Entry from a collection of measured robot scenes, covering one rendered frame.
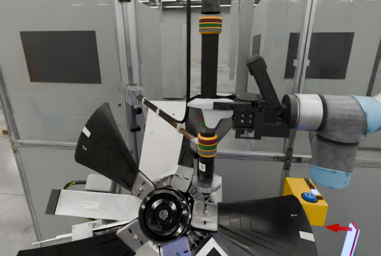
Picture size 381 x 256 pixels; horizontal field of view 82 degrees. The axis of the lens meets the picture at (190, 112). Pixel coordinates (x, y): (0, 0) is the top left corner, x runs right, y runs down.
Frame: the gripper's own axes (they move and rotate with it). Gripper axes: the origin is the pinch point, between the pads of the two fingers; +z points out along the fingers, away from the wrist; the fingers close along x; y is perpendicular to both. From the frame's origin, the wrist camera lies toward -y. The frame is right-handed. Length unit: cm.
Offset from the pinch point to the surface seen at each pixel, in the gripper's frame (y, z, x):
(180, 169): 23.0, 4.8, 8.5
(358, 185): 64, -86, 70
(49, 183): 80, 105, 70
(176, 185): 25.7, 5.3, 4.9
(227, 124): 9.2, -7.7, 10.2
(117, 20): -20, 40, 54
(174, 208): 25.1, 3.8, -4.4
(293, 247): 32.4, -23.4, -4.8
